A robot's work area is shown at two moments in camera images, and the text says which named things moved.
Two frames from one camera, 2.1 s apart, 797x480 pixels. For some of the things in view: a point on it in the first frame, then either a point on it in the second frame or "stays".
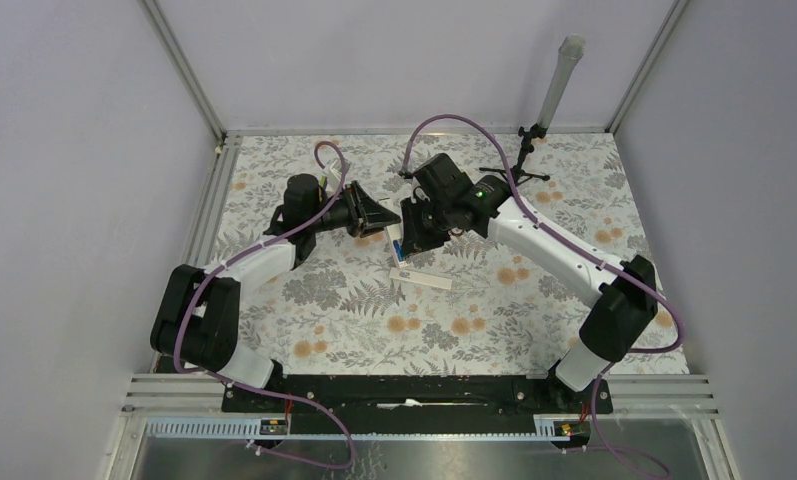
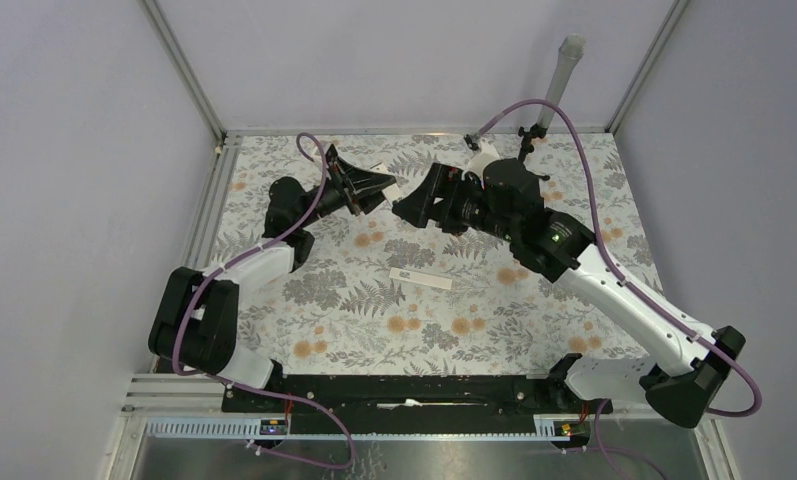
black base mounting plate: (416, 397) stays
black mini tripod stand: (537, 130) stays
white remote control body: (394, 233) -> (392, 193)
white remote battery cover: (422, 278) stays
